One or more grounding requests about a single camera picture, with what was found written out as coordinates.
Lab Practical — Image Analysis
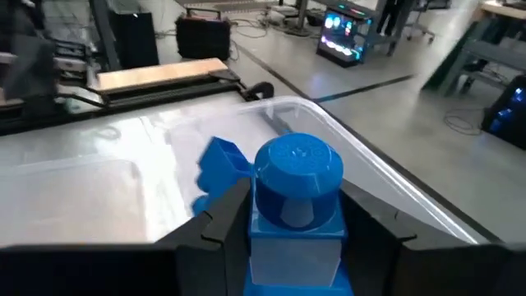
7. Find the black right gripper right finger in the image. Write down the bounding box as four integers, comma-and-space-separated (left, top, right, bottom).
339, 179, 526, 296

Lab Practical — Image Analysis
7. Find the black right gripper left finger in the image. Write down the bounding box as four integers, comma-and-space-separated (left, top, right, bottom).
0, 176, 252, 296

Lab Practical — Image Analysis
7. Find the blue toy block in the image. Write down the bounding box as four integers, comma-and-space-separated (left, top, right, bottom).
243, 132, 355, 296
191, 136, 255, 218

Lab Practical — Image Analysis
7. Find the clear plastic bin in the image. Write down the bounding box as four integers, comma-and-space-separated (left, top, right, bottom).
0, 95, 491, 248

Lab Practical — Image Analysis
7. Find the dark metal desk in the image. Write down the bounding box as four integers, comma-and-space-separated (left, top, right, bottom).
422, 14, 526, 99

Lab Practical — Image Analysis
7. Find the black computer tower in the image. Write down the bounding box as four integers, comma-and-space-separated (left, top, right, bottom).
107, 0, 161, 70

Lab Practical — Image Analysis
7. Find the computer with RGB lights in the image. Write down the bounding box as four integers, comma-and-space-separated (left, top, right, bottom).
315, 2, 376, 69

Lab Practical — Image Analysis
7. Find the person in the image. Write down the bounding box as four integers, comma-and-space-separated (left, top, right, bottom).
376, 0, 407, 37

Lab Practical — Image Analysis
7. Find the thin black cable loop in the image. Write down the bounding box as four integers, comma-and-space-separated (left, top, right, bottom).
442, 108, 485, 137

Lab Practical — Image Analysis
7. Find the black case with handle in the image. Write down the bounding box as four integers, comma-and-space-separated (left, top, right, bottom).
175, 7, 233, 62

